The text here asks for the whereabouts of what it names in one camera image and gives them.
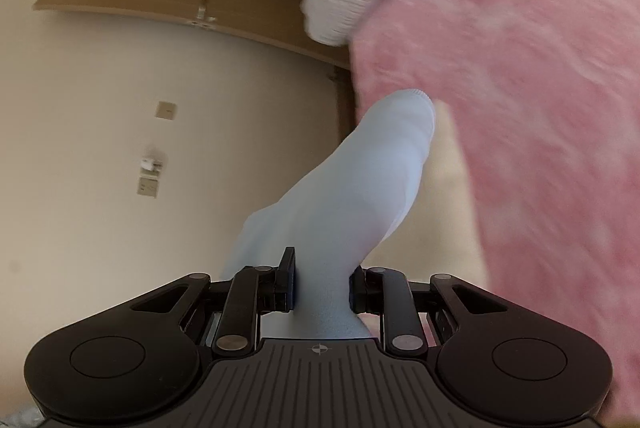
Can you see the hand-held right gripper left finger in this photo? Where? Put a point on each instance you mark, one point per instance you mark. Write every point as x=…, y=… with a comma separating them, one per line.
x=292, y=285

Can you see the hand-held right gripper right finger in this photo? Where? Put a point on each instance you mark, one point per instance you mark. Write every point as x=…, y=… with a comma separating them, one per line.
x=356, y=293

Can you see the light blue sweatshirt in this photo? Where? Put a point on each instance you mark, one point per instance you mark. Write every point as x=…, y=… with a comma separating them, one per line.
x=360, y=188

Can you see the cream mattress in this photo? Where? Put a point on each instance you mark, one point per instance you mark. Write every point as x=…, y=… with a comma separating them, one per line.
x=450, y=208

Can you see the white plug adapter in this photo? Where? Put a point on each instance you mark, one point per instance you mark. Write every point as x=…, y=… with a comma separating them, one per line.
x=151, y=162

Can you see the pink floral blanket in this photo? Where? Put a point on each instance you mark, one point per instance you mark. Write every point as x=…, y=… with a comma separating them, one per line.
x=525, y=82

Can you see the beige wall socket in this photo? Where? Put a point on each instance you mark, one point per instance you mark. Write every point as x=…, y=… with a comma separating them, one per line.
x=148, y=187

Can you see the beige wall switch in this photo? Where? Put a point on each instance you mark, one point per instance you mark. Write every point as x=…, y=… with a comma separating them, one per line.
x=165, y=110

